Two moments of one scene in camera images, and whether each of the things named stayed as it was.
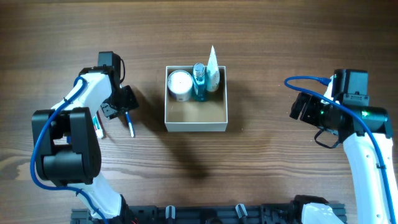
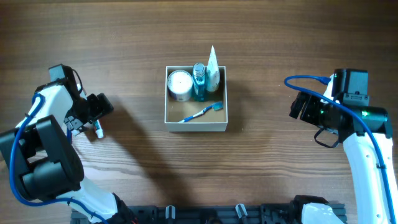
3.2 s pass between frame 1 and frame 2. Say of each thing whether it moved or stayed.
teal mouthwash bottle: stayed
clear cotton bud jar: stayed
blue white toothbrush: moved
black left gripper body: moved
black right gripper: stayed
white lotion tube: stayed
